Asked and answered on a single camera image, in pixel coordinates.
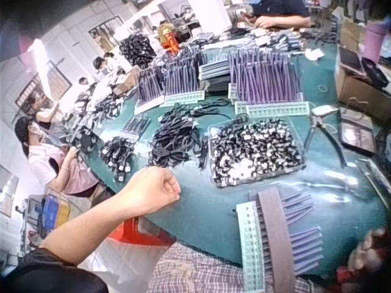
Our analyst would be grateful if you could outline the person's left hand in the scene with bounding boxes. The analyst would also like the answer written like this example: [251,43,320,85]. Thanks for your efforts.
[124,167,182,215]

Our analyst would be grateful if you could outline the person's right hand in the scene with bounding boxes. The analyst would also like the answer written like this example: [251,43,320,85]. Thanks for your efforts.
[348,227,391,275]

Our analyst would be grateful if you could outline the red stool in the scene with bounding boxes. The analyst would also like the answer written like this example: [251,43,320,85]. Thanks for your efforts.
[108,215,177,247]

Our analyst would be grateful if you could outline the clear plastic strip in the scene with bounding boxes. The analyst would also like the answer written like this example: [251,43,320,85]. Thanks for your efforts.
[356,157,391,201]

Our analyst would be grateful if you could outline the person's legs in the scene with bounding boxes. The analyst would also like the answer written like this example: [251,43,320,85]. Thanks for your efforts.
[145,241,312,293]

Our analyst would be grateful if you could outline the brown flat strip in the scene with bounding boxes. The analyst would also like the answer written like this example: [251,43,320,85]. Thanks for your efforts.
[255,187,298,293]

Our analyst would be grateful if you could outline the clear tray of black connectors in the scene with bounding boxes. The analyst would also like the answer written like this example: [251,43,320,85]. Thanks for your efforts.
[208,119,307,188]

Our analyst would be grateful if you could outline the white plastic bag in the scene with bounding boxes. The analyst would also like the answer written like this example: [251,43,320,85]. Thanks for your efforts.
[78,236,174,293]

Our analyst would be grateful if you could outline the black fan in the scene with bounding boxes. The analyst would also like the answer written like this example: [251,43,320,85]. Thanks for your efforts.
[71,125,102,154]

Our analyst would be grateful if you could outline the dark flat case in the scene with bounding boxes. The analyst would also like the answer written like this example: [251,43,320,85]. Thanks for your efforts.
[339,107,377,154]

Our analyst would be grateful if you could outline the stack of grey trays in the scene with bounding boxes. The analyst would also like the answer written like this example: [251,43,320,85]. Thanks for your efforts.
[197,59,232,92]

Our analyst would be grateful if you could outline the blue and yellow crate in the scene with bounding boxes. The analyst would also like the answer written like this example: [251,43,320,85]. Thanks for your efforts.
[26,191,81,242]

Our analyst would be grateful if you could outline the empty mint green rack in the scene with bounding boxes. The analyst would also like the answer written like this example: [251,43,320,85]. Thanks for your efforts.
[234,101,310,119]

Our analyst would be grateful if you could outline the orange toy figure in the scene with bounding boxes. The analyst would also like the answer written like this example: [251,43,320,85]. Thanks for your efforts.
[156,23,181,53]

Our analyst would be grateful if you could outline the cardboard box with goods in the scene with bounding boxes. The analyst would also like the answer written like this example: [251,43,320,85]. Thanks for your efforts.
[335,16,391,121]

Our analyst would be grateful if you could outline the white paper piece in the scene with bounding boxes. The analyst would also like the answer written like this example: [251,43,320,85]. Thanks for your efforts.
[304,48,325,61]

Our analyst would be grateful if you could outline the pink bottle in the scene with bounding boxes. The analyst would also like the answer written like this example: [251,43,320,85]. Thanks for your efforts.
[362,20,388,64]

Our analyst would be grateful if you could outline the pile of black cables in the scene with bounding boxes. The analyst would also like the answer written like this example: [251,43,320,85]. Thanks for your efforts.
[148,105,209,169]

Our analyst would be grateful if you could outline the mint rack with purple cables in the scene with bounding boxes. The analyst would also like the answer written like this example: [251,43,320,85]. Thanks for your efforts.
[235,188,325,291]

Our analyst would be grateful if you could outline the bundle of black plug cables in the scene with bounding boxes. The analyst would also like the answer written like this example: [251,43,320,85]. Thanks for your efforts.
[100,136,139,184]

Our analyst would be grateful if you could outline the small pack of black cables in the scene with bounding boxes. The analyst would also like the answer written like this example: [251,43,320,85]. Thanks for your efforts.
[121,114,153,142]

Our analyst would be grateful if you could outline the single black cable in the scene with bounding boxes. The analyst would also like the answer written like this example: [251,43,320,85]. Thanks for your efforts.
[191,99,235,119]

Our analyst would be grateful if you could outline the small rack of purple cables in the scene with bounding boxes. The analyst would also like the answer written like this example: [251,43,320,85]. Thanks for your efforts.
[133,65,166,115]

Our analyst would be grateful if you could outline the medium rack of purple cables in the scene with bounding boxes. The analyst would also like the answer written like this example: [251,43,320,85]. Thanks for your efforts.
[160,48,209,107]

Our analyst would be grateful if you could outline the grey-handled pliers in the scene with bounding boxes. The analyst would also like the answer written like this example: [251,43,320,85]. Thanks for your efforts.
[304,104,348,168]

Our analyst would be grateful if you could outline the large rack of purple cables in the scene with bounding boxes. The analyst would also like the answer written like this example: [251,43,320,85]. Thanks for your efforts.
[227,48,305,105]

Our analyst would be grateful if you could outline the heap of black cables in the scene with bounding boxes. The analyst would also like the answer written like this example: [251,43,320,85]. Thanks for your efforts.
[118,32,158,67]

